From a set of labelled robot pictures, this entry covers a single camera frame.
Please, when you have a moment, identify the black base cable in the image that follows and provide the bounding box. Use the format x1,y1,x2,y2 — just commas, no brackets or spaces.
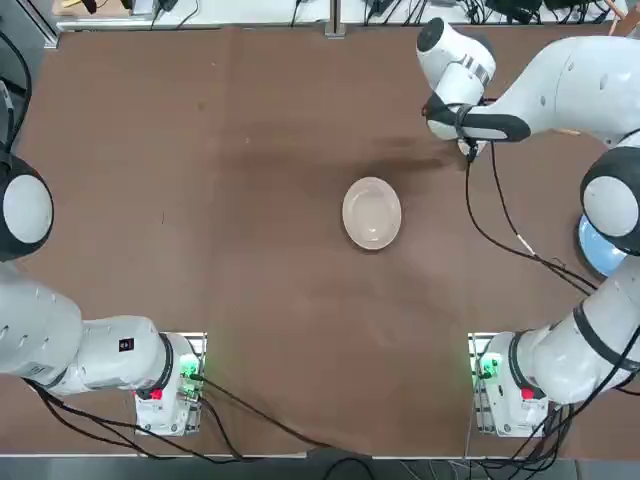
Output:
198,373,374,459
22,377,245,461

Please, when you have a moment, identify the aluminium corner profile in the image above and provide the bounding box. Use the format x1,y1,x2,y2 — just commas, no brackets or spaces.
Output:
27,0,62,50

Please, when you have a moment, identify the white plate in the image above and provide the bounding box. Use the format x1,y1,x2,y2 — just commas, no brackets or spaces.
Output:
341,176,403,251

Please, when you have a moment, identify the black wrist cable with tag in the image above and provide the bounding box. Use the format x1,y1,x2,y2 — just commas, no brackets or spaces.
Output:
490,140,598,290

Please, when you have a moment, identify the blue plate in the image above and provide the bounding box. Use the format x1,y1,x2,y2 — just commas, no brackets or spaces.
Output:
578,214,629,277

